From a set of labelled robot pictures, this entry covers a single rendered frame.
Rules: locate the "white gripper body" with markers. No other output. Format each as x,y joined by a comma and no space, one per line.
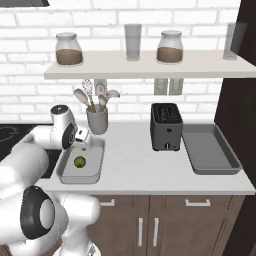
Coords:
85,144

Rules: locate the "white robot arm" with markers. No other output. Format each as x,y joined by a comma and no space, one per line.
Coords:
20,166

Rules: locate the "green lime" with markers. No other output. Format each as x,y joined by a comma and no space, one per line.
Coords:
80,162

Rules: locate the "grey utensil pot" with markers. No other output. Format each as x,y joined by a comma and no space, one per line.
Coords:
97,121

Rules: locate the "wooden spoon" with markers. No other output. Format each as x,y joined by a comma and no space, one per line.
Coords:
80,96
113,93
102,101

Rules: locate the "slotted metal spatula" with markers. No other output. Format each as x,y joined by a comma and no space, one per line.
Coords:
88,87

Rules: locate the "brown drawer front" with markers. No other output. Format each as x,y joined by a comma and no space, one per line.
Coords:
220,204
123,203

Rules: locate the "black hob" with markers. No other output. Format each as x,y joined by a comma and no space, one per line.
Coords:
13,136

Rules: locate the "dark grey toaster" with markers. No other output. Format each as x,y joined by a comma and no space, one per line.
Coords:
165,131

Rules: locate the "brown cupboard door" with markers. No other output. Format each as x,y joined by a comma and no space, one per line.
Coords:
186,233
116,233

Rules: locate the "glass jar with brown contents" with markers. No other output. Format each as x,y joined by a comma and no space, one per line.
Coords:
170,48
69,50

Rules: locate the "clear drinking glass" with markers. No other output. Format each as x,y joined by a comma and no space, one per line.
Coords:
133,41

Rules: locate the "grey baking tray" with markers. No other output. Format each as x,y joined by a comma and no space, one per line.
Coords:
208,151

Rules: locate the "dark range hood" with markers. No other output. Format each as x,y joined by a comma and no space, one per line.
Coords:
23,3

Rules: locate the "dark brown tall cabinet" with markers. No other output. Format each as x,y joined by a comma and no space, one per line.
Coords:
238,106

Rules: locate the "white wall outlet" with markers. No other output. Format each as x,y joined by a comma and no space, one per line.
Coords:
176,86
100,87
161,86

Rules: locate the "white wall shelf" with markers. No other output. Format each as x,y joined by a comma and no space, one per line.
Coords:
150,68

